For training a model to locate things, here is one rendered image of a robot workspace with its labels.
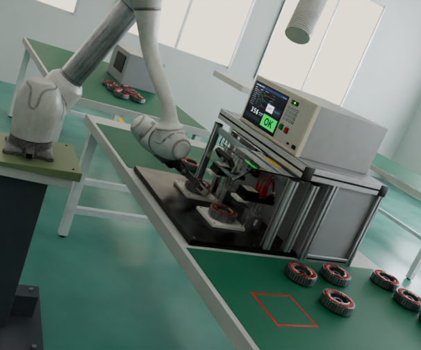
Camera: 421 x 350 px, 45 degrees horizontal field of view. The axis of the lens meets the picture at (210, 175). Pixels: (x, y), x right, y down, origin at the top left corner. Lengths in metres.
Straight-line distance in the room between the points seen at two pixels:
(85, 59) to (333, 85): 6.53
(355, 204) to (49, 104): 1.21
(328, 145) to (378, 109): 7.17
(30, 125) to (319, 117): 1.05
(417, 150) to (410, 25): 2.11
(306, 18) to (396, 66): 5.95
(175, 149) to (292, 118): 0.47
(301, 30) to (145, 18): 1.47
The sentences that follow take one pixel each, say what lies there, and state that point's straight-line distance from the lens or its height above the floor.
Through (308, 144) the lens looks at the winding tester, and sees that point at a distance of 1.91.
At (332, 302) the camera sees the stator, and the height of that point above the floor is 0.78.
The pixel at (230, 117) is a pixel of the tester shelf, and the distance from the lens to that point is 2.25.
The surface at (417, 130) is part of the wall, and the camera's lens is 9.62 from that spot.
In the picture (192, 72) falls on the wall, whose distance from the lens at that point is 7.00.
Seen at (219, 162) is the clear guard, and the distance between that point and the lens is 1.78.
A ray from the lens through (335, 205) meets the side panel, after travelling 1.98.
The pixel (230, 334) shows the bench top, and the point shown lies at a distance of 1.43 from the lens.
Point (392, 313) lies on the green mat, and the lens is 1.97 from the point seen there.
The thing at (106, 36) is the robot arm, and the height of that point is 1.26.
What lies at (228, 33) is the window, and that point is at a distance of 7.11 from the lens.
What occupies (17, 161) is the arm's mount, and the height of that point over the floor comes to 0.77.
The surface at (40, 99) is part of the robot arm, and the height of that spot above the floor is 0.99.
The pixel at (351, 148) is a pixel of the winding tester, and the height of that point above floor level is 1.20.
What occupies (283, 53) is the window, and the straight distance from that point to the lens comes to 7.62.
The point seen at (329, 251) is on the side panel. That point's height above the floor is 0.80.
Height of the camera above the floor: 1.44
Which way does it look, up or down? 15 degrees down
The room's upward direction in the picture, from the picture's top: 21 degrees clockwise
